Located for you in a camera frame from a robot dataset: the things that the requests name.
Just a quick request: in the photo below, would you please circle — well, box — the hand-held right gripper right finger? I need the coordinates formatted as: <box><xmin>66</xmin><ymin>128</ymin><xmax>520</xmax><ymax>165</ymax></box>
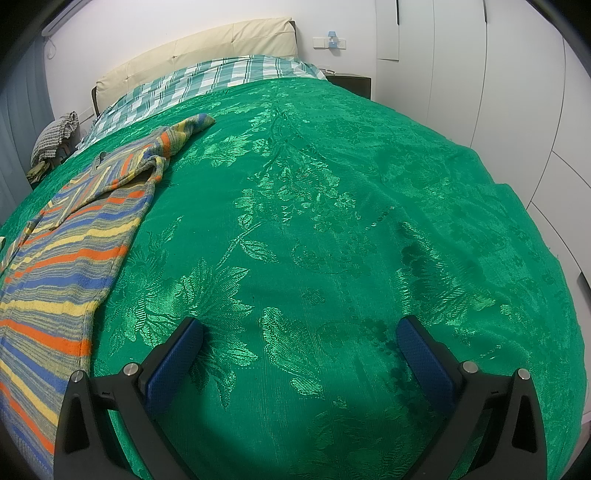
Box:
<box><xmin>396</xmin><ymin>316</ymin><xmax>548</xmax><ymax>480</ymax></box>

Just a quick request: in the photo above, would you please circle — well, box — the green plaid bedsheet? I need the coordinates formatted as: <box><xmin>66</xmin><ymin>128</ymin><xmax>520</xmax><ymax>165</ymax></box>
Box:
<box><xmin>74</xmin><ymin>54</ymin><xmax>329</xmax><ymax>155</ymax></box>

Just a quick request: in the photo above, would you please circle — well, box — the white wardrobe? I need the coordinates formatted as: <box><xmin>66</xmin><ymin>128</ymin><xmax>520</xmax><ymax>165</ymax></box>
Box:
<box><xmin>374</xmin><ymin>0</ymin><xmax>591</xmax><ymax>301</ymax></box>

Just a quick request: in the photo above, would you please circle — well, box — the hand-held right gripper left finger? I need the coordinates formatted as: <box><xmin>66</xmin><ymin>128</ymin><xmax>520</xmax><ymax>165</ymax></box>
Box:
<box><xmin>54</xmin><ymin>316</ymin><xmax>206</xmax><ymax>480</ymax></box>

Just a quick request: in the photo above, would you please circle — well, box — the green floral blanket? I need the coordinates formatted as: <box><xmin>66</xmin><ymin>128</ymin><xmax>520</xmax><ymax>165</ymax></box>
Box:
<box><xmin>0</xmin><ymin>76</ymin><xmax>588</xmax><ymax>480</ymax></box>

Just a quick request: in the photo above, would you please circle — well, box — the striped knit shirt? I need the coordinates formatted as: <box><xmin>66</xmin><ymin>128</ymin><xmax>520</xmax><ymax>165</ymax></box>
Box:
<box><xmin>0</xmin><ymin>113</ymin><xmax>217</xmax><ymax>480</ymax></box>

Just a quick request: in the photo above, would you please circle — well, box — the dark wooden nightstand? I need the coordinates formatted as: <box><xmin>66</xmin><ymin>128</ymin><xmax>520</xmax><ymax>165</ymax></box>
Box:
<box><xmin>323</xmin><ymin>71</ymin><xmax>373</xmax><ymax>100</ymax></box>

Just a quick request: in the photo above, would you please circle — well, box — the pile of patterned clothes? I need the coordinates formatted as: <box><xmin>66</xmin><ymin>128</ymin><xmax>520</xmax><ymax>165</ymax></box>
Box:
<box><xmin>30</xmin><ymin>111</ymin><xmax>80</xmax><ymax>167</ymax></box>

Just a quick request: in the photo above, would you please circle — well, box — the cream padded headboard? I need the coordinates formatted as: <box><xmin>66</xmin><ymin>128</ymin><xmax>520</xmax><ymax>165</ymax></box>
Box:
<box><xmin>91</xmin><ymin>17</ymin><xmax>297</xmax><ymax>117</ymax></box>

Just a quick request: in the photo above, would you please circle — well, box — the white wall socket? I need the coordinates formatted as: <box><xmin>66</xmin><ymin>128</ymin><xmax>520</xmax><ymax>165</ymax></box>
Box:
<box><xmin>313</xmin><ymin>30</ymin><xmax>347</xmax><ymax>51</ymax></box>

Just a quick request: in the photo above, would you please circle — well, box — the grey curtain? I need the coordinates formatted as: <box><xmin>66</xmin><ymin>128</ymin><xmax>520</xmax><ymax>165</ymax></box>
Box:
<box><xmin>0</xmin><ymin>37</ymin><xmax>52</xmax><ymax>206</ymax></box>

